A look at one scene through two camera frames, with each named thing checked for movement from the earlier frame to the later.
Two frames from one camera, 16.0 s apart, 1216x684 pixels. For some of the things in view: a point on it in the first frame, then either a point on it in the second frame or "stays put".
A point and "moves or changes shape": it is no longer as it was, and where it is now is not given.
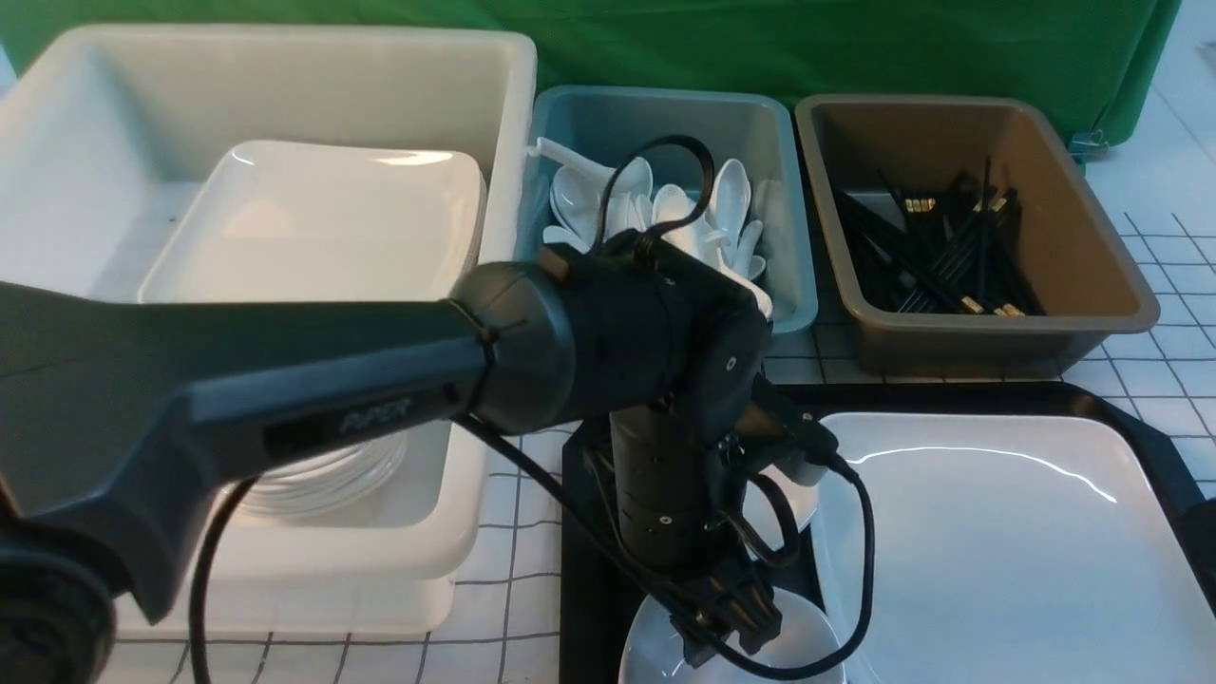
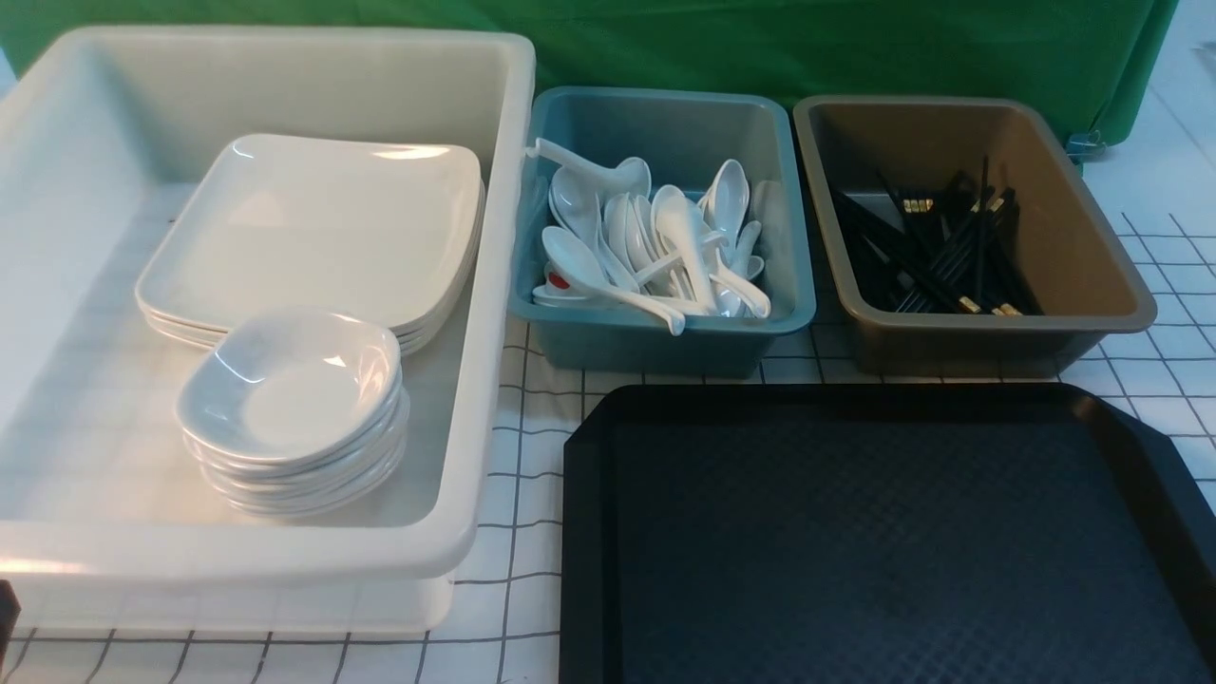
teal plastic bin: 753,126 stays put
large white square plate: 1023,549 → 378,228
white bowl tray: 762,518 moves or changes shape
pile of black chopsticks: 965,250 stays put
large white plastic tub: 294,165 stays put
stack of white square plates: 326,221 stays put
